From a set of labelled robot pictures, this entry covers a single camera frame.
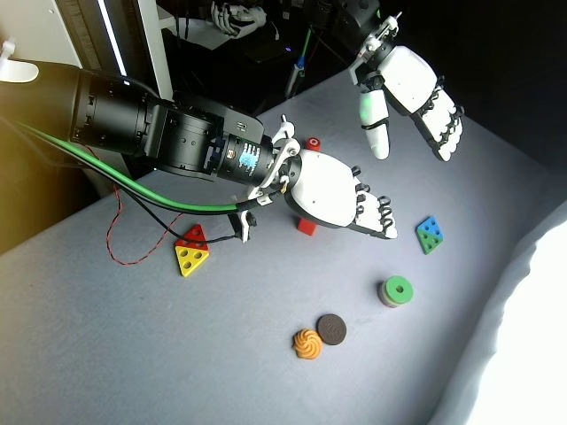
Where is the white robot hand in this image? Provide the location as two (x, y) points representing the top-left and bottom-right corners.
(357, 43), (466, 163)
(282, 149), (399, 241)

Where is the blue green holed block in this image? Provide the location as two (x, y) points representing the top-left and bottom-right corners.
(415, 215), (446, 256)

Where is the red yellow holed triangle block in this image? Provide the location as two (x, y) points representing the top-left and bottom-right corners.
(174, 223), (212, 279)

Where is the spare white robot hand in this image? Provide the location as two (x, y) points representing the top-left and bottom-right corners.
(210, 0), (268, 40)

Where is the brown chocolate cookie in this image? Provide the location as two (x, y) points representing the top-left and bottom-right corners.
(315, 313), (348, 346)

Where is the orange swirl cookie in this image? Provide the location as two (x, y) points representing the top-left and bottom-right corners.
(291, 328), (324, 361)

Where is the white robot body column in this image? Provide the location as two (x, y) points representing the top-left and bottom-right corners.
(0, 0), (174, 101)

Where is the green cable with blue plug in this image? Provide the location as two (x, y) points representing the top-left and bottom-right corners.
(285, 27), (314, 99)

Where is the ring stack with green ring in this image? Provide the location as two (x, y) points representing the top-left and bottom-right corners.
(377, 275), (415, 309)

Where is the thick green cable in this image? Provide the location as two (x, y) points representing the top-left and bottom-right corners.
(17, 122), (254, 217)

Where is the thin red wire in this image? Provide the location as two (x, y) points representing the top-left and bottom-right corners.
(86, 145), (185, 267)

